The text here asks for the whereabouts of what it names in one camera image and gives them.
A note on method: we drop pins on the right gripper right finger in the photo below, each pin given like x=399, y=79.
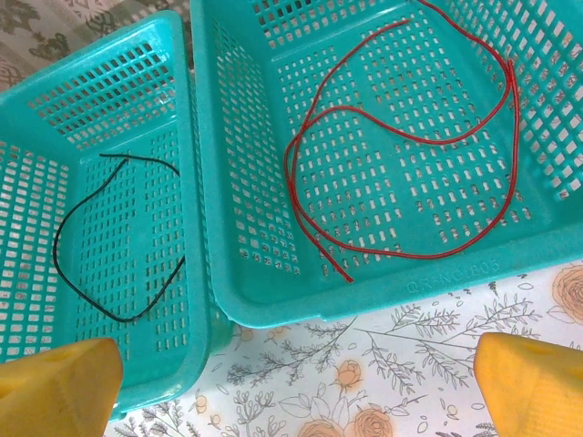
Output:
x=533, y=387

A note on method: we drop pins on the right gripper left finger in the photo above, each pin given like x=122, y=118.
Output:
x=54, y=387

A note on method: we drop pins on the floral table mat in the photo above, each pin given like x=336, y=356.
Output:
x=364, y=387

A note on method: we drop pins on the teal plastic basket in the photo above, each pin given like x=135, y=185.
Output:
x=364, y=300
x=196, y=227

